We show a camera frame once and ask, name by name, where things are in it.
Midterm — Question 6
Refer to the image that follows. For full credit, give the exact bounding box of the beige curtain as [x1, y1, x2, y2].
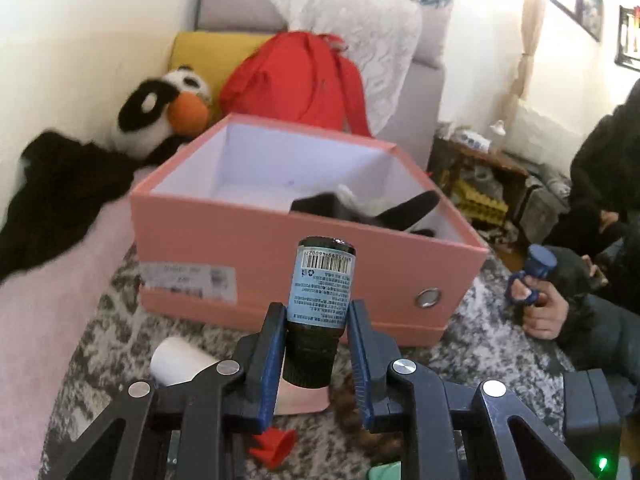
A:
[500, 0, 549, 127]

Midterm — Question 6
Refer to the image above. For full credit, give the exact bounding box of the grey mottled blanket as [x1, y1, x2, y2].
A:
[37, 245, 592, 480]

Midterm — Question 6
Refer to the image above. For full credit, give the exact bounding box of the red backpack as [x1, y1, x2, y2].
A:
[218, 31, 374, 139]

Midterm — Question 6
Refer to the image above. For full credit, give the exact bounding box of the wooden nightstand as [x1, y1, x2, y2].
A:
[430, 132, 531, 222]

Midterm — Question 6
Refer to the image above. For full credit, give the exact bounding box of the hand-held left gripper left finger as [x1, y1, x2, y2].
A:
[47, 301, 289, 480]

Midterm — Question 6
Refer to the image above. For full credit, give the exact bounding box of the person's right forearm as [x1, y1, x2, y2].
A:
[555, 290, 640, 377]

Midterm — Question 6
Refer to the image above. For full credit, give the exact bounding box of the black box with green light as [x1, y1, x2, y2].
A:
[564, 369, 626, 480]

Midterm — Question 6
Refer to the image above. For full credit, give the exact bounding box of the panda plush toy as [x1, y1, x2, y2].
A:
[107, 65, 214, 164]

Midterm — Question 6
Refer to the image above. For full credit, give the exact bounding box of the framed wall picture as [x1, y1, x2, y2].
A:
[581, 0, 605, 42]
[614, 4, 640, 70]

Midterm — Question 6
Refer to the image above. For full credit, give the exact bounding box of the grey padded headboard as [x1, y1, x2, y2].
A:
[195, 0, 447, 172]

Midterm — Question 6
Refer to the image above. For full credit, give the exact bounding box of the pink cardboard shoe box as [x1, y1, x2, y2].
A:
[129, 113, 491, 334]

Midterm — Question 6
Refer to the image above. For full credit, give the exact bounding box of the yellow packet in plastic bag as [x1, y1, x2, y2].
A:
[452, 180, 509, 224]

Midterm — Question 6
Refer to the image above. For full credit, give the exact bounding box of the white plastic bundle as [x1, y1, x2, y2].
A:
[510, 100, 586, 161]

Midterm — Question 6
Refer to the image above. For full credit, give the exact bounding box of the yellow pillow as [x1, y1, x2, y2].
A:
[170, 31, 274, 106]

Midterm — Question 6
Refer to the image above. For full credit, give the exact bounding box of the brown wooden bead bracelet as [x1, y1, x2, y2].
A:
[330, 375, 407, 462]

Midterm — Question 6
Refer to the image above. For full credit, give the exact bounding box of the white cylindrical container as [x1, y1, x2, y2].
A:
[150, 336, 221, 387]

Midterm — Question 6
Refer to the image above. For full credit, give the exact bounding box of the person's black jacket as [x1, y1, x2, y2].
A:
[545, 77, 640, 292]

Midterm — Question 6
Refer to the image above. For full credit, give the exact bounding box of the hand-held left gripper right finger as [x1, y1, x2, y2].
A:
[347, 299, 596, 480]

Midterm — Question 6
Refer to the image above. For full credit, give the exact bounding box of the pink paper piece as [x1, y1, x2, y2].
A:
[276, 382, 331, 416]

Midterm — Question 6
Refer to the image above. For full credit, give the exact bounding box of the white lace pillow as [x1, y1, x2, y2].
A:
[248, 0, 424, 134]

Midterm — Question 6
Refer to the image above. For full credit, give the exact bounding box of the black cloth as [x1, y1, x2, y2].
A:
[0, 131, 147, 282]

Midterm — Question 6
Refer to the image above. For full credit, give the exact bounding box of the person's right hand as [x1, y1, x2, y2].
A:
[517, 281, 571, 344]

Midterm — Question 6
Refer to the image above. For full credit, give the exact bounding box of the dark bottle with blue label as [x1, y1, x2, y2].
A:
[282, 236, 357, 389]

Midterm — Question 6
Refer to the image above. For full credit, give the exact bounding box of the blue and white tissue box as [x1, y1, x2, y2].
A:
[452, 129, 491, 154]

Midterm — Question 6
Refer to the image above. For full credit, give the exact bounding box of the pink quilted mat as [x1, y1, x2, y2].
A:
[0, 165, 157, 480]

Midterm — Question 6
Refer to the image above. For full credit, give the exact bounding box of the small red plastic cap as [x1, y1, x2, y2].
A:
[249, 427, 297, 471]

